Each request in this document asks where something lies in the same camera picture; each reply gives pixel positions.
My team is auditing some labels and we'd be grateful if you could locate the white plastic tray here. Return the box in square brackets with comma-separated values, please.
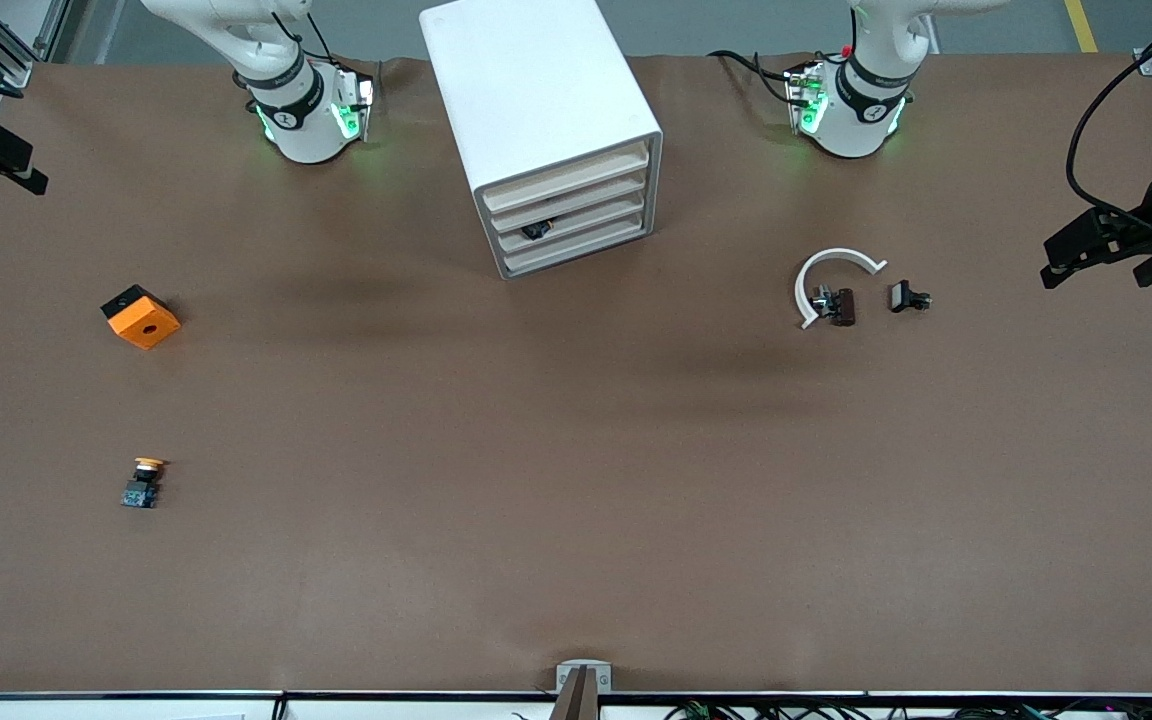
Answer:
[488, 168, 653, 236]

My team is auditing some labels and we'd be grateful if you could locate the orange box with hole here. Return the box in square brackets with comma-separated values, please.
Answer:
[100, 284, 182, 351]

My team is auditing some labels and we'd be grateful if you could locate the white curved plastic arc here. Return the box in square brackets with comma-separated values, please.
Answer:
[794, 247, 888, 331]

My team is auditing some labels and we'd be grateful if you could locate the dark brown metal component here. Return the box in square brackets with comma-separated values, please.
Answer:
[810, 286, 857, 328]

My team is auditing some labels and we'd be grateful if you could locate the brown table cover sheet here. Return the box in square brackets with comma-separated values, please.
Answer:
[0, 55, 1152, 696]

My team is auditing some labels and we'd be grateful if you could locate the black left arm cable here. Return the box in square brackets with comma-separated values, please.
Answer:
[1066, 0, 1152, 236]

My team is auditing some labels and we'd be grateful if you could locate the black base cable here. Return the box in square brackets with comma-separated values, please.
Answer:
[708, 48, 809, 107]
[271, 10, 383, 76]

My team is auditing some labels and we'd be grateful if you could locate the yellow push button switch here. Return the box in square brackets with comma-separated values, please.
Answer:
[120, 457, 167, 509]

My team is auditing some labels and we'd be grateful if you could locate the tangled cable bundle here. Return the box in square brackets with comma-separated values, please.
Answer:
[666, 700, 1152, 720]

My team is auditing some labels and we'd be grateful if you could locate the grey metal bracket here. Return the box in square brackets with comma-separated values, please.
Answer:
[556, 660, 613, 693]

